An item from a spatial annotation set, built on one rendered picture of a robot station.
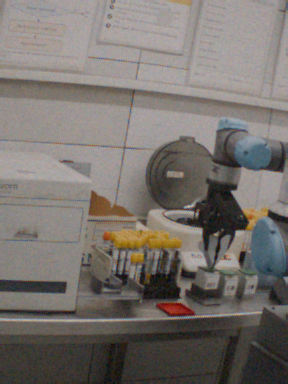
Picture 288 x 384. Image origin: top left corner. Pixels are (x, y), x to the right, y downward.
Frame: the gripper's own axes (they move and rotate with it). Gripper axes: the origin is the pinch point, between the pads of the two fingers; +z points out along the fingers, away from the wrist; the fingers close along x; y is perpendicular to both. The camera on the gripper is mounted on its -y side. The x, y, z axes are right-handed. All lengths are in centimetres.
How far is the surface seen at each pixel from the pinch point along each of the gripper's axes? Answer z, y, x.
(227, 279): 4.0, -0.1, -5.3
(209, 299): 8.1, -2.8, 1.0
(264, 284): 7.8, 5.1, -22.4
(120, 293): 5.2, -4.5, 26.9
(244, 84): -41, 57, -42
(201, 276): 3.3, 1.0, 2.1
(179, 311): 9.3, -6.8, 11.8
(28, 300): 7, -6, 50
